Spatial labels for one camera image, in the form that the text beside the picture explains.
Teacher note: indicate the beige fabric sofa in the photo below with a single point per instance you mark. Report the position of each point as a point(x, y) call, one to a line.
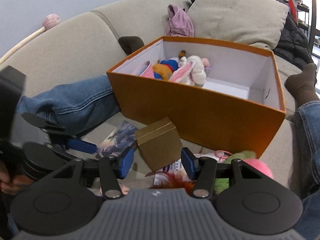
point(87, 45)

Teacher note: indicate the white illustrated tissue pack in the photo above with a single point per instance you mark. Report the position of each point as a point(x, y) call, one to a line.
point(174, 172)

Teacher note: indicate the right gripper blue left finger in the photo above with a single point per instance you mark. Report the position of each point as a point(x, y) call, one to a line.
point(124, 163)

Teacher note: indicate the gold cardboard small box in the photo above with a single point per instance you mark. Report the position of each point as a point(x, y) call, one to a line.
point(159, 144)

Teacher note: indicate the black puffer jacket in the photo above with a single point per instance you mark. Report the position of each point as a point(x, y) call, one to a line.
point(293, 45)

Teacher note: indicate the left leg blue jeans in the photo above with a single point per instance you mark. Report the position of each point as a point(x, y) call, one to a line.
point(79, 107)

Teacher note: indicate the red orange feather toy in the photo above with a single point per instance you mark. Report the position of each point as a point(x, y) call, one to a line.
point(175, 182)

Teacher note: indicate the right leg blue jeans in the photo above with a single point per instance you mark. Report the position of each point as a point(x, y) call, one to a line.
point(306, 118)

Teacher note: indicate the brown bear plush blue outfit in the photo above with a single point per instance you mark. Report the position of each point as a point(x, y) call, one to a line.
point(164, 69)

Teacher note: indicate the blue illustrated card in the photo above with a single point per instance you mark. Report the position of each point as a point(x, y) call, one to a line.
point(118, 141)

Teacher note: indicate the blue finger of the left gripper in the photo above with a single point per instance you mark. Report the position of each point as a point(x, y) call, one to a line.
point(82, 146)

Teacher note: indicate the purple crumpled garment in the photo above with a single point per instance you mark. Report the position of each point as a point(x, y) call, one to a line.
point(178, 22)

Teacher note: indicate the white pink bunny plush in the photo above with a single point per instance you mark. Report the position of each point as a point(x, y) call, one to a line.
point(192, 71)

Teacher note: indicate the leg blue jeans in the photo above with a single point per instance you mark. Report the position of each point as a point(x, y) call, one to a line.
point(306, 118)
point(79, 107)

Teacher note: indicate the beige sofa cushion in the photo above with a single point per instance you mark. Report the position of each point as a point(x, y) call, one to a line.
point(257, 23)

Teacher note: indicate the person left hand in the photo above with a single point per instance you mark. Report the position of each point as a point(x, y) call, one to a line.
point(14, 185)

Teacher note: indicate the pink card wallet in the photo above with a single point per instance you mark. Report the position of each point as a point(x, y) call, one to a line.
point(144, 70)

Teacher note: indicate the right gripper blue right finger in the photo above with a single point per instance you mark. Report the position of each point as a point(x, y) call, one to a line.
point(190, 163)

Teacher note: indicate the pink pompom wooden stick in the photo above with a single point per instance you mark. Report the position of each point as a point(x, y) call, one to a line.
point(49, 22)

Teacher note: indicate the orange cardboard storage box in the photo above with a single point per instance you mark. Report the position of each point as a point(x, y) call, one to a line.
point(240, 107)

